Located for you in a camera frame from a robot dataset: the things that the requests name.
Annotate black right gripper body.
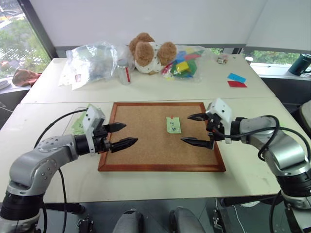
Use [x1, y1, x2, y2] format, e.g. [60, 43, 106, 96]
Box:
[206, 114, 225, 142]

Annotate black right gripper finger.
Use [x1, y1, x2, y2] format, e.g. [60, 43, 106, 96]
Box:
[180, 134, 216, 150]
[187, 113, 209, 122]

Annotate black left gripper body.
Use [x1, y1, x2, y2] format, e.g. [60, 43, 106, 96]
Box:
[91, 124, 113, 154]

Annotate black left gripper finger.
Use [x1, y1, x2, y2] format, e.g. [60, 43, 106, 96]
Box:
[109, 137, 139, 154]
[107, 122, 127, 133]

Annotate green paper note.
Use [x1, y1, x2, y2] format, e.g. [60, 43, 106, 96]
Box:
[166, 117, 182, 134]

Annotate wood framed cork board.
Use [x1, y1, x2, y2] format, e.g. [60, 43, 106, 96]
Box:
[98, 102, 227, 172]

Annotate clear plastic jar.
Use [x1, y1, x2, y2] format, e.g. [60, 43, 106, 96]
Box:
[117, 59, 132, 86]

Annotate bag of colourful blocks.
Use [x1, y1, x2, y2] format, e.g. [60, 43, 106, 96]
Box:
[161, 44, 216, 83]

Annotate blue paper card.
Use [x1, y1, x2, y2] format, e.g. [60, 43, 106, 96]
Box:
[227, 72, 247, 83]

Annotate clear bag of items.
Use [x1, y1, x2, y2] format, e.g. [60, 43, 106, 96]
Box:
[65, 40, 136, 84]

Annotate grey rounded robot leg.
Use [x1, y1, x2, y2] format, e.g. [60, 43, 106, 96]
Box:
[169, 206, 206, 233]
[112, 208, 144, 233]

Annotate brown and white plush toy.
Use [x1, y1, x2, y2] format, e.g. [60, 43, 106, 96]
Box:
[128, 32, 177, 75]

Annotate brown cloth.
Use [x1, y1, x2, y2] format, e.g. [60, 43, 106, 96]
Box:
[12, 68, 42, 87]

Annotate dark green mug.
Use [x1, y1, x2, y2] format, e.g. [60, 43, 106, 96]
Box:
[288, 53, 311, 76]

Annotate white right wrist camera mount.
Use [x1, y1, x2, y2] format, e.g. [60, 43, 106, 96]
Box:
[206, 98, 233, 144]

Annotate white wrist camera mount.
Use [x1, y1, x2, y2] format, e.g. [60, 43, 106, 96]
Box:
[82, 105, 106, 156]
[206, 98, 233, 144]

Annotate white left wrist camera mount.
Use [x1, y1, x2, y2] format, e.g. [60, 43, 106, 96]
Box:
[82, 105, 106, 156]

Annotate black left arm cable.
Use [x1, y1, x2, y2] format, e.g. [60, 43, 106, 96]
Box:
[34, 108, 88, 233]

